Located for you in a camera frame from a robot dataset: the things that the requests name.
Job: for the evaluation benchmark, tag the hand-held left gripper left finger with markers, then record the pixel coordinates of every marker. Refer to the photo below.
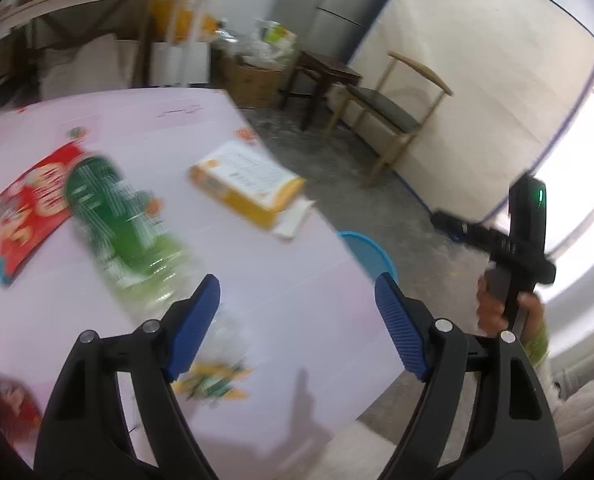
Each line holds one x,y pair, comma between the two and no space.
194,325

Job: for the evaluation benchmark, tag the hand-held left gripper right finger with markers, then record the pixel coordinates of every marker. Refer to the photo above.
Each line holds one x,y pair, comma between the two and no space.
399,325

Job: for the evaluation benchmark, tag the blue plastic bin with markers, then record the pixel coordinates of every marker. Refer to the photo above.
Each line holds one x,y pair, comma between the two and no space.
367,255

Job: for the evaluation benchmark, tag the green plastic bottle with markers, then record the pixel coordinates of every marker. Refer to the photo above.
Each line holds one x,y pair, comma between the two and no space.
112,210

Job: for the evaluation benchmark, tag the person's right forearm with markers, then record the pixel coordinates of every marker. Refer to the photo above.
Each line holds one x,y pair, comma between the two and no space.
538,345

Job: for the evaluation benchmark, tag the person's right hand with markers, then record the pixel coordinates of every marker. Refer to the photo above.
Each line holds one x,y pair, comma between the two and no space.
489,315

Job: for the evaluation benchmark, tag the bright window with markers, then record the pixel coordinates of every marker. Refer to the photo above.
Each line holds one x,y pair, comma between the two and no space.
592,160

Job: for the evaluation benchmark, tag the yellow and white carton box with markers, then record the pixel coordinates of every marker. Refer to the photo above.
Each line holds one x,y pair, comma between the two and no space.
247,185

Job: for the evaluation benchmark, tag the white fabric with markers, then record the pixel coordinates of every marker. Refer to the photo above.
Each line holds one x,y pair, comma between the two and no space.
587,410

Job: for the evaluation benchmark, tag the wooden chair with dark seat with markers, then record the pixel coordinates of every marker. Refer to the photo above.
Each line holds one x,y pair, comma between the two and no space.
387,110

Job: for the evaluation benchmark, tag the red snack bag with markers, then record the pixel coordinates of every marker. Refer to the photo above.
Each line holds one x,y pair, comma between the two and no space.
22,220

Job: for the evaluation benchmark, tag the cardboard box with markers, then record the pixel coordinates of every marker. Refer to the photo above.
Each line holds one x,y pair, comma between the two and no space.
252,85

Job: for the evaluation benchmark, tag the white panel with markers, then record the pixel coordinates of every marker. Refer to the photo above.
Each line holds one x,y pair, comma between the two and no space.
177,65

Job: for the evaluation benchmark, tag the dark wooden stool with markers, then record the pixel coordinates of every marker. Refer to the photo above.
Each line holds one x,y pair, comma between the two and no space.
327,67

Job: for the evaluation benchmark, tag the beige sack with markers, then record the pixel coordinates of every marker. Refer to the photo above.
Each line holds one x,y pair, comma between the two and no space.
87,65

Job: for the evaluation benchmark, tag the pile of plastic bags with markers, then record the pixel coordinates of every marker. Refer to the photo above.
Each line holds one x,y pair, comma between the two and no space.
272,40

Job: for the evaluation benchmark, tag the grey refrigerator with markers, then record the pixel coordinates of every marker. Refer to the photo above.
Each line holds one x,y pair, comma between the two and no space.
352,0

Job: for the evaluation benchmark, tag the yellow bag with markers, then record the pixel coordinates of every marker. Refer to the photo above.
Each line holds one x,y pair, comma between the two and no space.
177,20

